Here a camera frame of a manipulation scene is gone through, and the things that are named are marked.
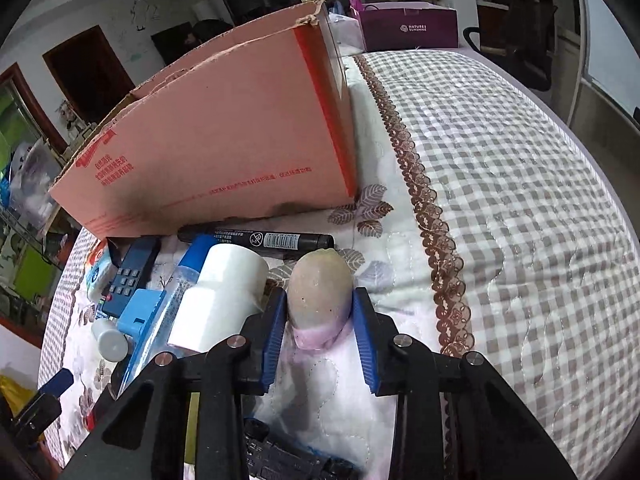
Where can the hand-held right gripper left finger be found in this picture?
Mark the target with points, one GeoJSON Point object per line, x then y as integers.
{"type": "Point", "coordinates": [272, 345]}

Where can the black marker pen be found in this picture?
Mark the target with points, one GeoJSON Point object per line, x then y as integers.
{"type": "Point", "coordinates": [260, 238]}

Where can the brown cardboard box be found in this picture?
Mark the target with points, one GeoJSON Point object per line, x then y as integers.
{"type": "Point", "coordinates": [225, 125]}

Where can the white plastic pipe fitting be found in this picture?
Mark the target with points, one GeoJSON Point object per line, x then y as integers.
{"type": "Point", "coordinates": [220, 285]}

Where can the black office chair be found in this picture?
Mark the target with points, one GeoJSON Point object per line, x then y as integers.
{"type": "Point", "coordinates": [525, 65]}

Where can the white blue orange packet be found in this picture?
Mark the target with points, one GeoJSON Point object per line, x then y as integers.
{"type": "Point", "coordinates": [97, 275]}

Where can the white board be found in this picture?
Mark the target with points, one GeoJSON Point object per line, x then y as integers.
{"type": "Point", "coordinates": [612, 60]}

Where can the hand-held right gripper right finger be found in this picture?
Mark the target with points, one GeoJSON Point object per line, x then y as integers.
{"type": "Point", "coordinates": [369, 350]}

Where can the yellow plastic bag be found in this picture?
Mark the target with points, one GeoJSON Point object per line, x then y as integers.
{"type": "Point", "coordinates": [12, 392]}

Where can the blue remote control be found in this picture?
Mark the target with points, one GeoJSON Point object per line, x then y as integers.
{"type": "Point", "coordinates": [130, 270]}

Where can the quilted checked leaf-print blanket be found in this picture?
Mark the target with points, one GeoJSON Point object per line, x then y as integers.
{"type": "Point", "coordinates": [500, 210]}

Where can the light blue plastic box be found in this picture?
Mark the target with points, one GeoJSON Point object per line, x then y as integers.
{"type": "Point", "coordinates": [142, 310]}

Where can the black toy car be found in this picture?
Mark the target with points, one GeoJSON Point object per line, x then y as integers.
{"type": "Point", "coordinates": [285, 452]}

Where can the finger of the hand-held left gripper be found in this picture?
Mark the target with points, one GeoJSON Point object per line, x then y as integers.
{"type": "Point", "coordinates": [52, 384]}

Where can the clear bottle with blue cap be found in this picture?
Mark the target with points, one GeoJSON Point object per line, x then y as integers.
{"type": "Point", "coordinates": [195, 255]}

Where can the beige egg-shaped sponge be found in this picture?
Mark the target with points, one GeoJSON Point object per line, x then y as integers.
{"type": "Point", "coordinates": [317, 295]}

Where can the small white bottle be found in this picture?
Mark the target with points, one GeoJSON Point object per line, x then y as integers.
{"type": "Point", "coordinates": [111, 342]}

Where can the white plastic bag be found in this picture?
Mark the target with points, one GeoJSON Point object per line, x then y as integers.
{"type": "Point", "coordinates": [345, 32]}

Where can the cluttered storage shelf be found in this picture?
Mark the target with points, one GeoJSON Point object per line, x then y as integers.
{"type": "Point", "coordinates": [30, 200]}

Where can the purple gift box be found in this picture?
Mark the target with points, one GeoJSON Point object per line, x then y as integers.
{"type": "Point", "coordinates": [410, 30]}

